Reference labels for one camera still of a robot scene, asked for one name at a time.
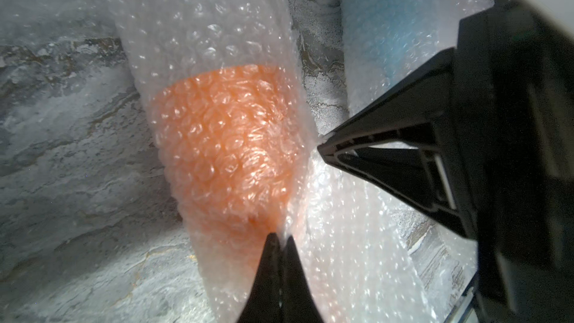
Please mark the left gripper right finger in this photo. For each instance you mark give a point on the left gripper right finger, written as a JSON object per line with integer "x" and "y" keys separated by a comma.
{"x": 297, "y": 304}

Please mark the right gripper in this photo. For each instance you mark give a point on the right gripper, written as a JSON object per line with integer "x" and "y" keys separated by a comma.
{"x": 513, "y": 113}

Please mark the blue wine glass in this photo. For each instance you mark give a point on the blue wine glass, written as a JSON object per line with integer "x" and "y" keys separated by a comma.
{"x": 386, "y": 40}

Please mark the orange wine glass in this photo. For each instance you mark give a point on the orange wine glass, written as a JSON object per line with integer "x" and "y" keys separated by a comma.
{"x": 221, "y": 85}

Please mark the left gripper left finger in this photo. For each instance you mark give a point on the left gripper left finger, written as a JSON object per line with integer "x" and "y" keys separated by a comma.
{"x": 263, "y": 304}

